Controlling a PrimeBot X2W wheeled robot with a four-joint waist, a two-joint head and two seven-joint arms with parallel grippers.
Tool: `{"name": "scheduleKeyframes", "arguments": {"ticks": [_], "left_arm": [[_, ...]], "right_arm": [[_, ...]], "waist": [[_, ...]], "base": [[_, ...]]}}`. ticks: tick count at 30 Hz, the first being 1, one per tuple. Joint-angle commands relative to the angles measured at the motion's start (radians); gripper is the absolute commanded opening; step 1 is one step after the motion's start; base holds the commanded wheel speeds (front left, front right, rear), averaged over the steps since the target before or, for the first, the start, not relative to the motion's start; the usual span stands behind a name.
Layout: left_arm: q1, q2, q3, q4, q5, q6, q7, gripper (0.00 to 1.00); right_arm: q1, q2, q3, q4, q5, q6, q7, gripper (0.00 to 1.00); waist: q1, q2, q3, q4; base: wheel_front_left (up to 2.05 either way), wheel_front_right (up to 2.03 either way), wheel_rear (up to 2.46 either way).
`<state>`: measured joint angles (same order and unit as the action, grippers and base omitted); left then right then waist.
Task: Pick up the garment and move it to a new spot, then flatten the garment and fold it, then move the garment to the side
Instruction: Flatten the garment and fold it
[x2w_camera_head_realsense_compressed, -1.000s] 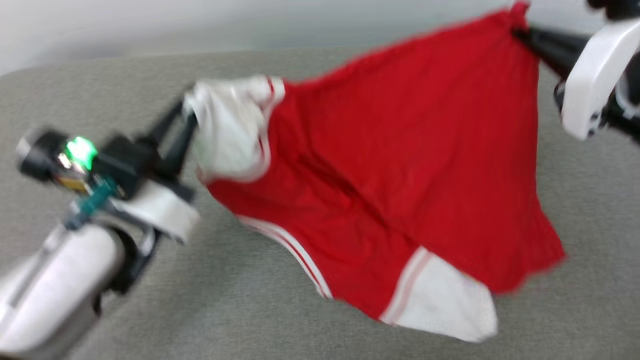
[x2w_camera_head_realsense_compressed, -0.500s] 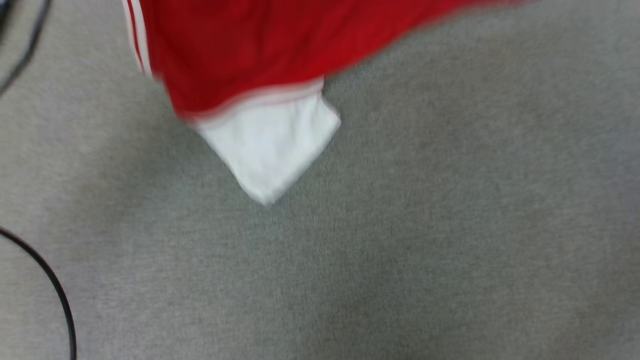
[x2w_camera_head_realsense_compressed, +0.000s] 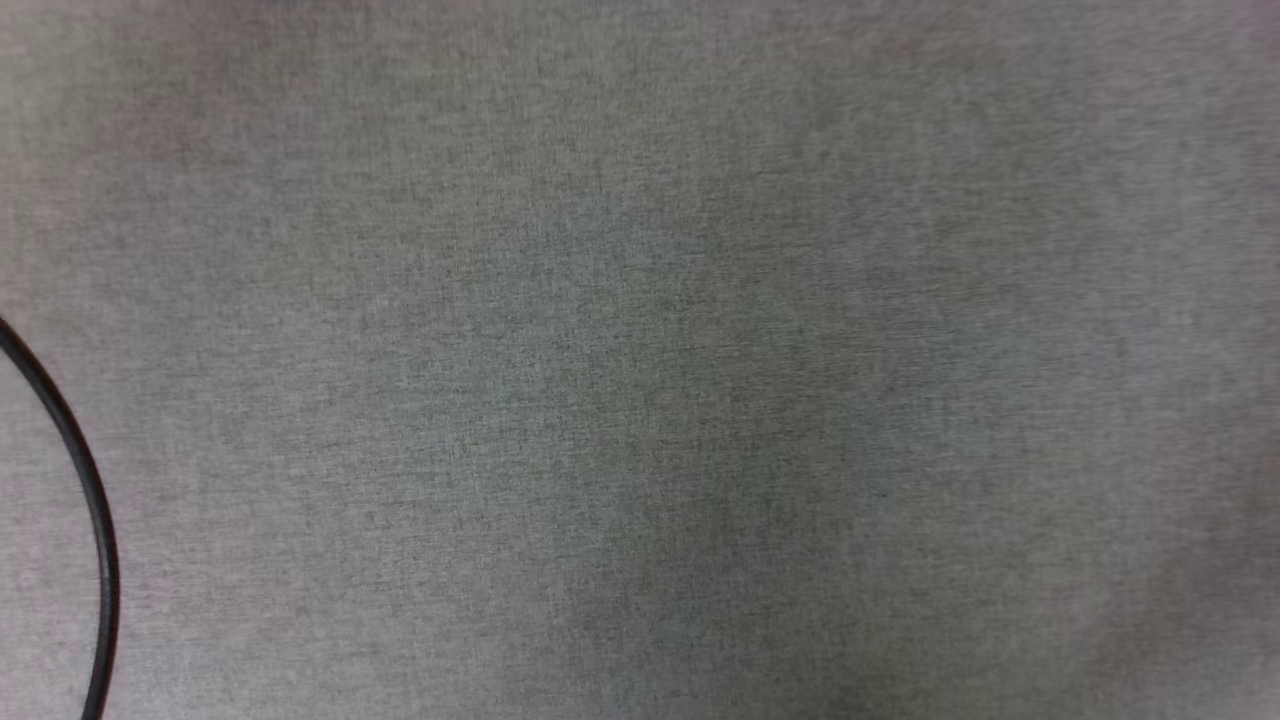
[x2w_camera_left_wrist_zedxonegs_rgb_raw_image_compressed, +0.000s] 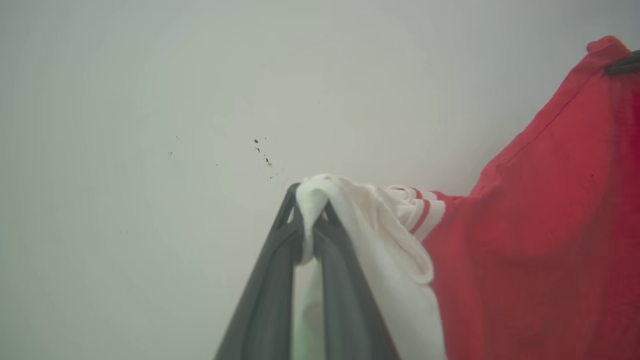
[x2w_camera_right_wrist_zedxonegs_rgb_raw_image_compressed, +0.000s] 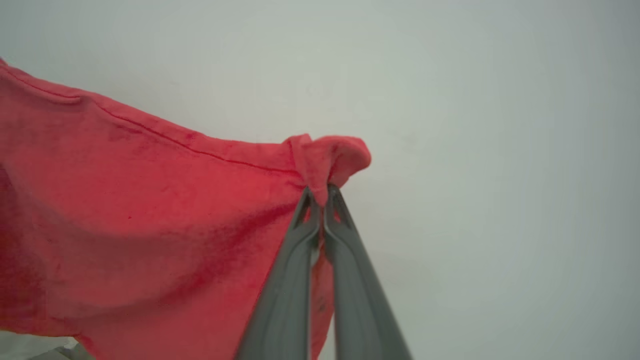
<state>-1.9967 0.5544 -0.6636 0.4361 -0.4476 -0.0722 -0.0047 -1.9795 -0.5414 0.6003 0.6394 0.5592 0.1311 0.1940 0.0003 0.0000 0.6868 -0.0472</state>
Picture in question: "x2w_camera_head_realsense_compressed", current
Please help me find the thin black cable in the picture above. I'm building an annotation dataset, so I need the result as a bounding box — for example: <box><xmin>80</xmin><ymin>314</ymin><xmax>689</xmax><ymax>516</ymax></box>
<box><xmin>0</xmin><ymin>318</ymin><xmax>122</xmax><ymax>720</ymax></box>

